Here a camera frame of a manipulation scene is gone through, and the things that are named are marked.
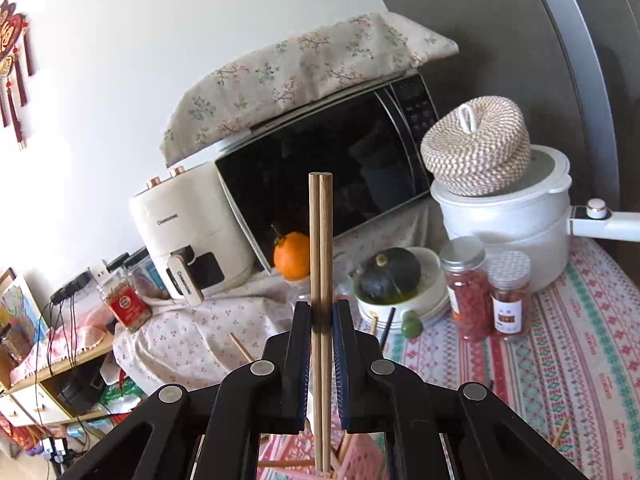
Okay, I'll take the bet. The pink perforated utensil holder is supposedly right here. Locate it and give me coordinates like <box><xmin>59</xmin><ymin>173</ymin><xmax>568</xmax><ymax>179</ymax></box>
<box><xmin>257</xmin><ymin>430</ymin><xmax>387</xmax><ymax>480</ymax></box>

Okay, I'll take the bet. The red tin canister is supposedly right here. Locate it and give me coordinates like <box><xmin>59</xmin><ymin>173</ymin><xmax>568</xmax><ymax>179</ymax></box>
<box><xmin>103</xmin><ymin>282</ymin><xmax>154</xmax><ymax>334</ymax></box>

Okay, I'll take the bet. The white bowl with green knob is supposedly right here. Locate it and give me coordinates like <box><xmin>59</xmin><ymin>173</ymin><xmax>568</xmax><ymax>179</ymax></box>
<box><xmin>352</xmin><ymin>247</ymin><xmax>451</xmax><ymax>337</ymax></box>

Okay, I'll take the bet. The floral cover cloth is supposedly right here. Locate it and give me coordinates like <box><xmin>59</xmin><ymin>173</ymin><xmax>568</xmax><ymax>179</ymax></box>
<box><xmin>160</xmin><ymin>12</ymin><xmax>460</xmax><ymax>167</ymax></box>

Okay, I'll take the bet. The dark green squash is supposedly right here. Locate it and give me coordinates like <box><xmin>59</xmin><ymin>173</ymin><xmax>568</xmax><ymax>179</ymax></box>
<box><xmin>358</xmin><ymin>250</ymin><xmax>422</xmax><ymax>305</ymax></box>

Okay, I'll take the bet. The grey refrigerator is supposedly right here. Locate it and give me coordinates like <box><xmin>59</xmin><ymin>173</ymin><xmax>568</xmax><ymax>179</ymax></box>
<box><xmin>360</xmin><ymin>0</ymin><xmax>640</xmax><ymax>242</ymax></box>

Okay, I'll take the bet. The large orange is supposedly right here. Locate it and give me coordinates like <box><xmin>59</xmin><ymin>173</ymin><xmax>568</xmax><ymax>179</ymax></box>
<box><xmin>272</xmin><ymin>225</ymin><xmax>312</xmax><ymax>281</ymax></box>

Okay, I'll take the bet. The clear glass jar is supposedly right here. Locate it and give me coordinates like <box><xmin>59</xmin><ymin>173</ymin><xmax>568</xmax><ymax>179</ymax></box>
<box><xmin>286</xmin><ymin>277</ymin><xmax>357</xmax><ymax>311</ymax></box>

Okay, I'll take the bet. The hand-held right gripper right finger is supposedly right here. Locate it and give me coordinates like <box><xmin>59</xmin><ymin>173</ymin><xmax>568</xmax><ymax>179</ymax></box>
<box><xmin>331</xmin><ymin>299</ymin><xmax>589</xmax><ymax>480</ymax></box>

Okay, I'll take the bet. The white electric cooking pot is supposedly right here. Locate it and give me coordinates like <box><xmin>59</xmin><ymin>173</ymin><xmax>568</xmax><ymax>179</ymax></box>
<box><xmin>430</xmin><ymin>143</ymin><xmax>640</xmax><ymax>296</ymax></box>

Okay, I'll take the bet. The framed picture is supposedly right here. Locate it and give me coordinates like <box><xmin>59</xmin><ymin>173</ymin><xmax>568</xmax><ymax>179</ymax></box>
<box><xmin>0</xmin><ymin>267</ymin><xmax>49</xmax><ymax>347</ymax></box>

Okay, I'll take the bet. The white small-flower cloth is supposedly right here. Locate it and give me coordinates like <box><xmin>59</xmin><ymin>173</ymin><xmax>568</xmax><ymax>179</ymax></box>
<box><xmin>112</xmin><ymin>204</ymin><xmax>432</xmax><ymax>397</ymax></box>

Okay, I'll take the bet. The woven rope basket with lid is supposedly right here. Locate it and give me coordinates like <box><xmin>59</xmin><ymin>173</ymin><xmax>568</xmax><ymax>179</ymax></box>
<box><xmin>419</xmin><ymin>95</ymin><xmax>532</xmax><ymax>197</ymax></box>

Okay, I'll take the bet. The red knot wall ornament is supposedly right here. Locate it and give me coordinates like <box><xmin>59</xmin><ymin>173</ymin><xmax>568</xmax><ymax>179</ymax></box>
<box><xmin>0</xmin><ymin>0</ymin><xmax>37</xmax><ymax>152</ymax></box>

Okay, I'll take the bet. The clear plastic container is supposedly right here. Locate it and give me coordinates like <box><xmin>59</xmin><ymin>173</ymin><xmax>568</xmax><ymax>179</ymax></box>
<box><xmin>120</xmin><ymin>247</ymin><xmax>172</xmax><ymax>302</ymax></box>

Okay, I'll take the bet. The wooden side shelf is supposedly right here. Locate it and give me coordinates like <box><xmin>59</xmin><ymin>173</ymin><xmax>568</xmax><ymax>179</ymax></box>
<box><xmin>0</xmin><ymin>329</ymin><xmax>122</xmax><ymax>433</ymax></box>

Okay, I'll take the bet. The black microwave oven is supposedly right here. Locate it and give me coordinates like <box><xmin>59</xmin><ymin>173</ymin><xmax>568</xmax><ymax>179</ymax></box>
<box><xmin>215</xmin><ymin>72</ymin><xmax>441</xmax><ymax>277</ymax></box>

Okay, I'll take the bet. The tall jar of red berries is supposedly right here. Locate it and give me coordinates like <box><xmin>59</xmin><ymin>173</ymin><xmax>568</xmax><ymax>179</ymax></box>
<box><xmin>439</xmin><ymin>236</ymin><xmax>494</xmax><ymax>343</ymax></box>

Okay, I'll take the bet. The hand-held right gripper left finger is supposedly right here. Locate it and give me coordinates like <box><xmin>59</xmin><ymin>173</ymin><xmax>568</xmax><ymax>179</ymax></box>
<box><xmin>60</xmin><ymin>300</ymin><xmax>314</xmax><ymax>480</ymax></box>

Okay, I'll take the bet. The short jar with white label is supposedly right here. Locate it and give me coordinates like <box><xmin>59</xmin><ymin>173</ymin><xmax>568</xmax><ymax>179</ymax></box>
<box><xmin>487</xmin><ymin>250</ymin><xmax>532</xmax><ymax>343</ymax></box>

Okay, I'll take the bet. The plain black chopstick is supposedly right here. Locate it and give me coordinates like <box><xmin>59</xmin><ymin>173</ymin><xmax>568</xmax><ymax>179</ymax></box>
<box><xmin>377</xmin><ymin>307</ymin><xmax>397</xmax><ymax>352</ymax></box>

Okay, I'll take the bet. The white air fryer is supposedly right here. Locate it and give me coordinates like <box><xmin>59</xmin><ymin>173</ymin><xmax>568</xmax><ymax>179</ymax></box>
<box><xmin>129</xmin><ymin>162</ymin><xmax>257</xmax><ymax>307</ymax></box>

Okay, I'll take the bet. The power strip with plugs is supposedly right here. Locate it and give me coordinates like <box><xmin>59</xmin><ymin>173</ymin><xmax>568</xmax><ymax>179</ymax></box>
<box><xmin>49</xmin><ymin>259</ymin><xmax>110</xmax><ymax>307</ymax></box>

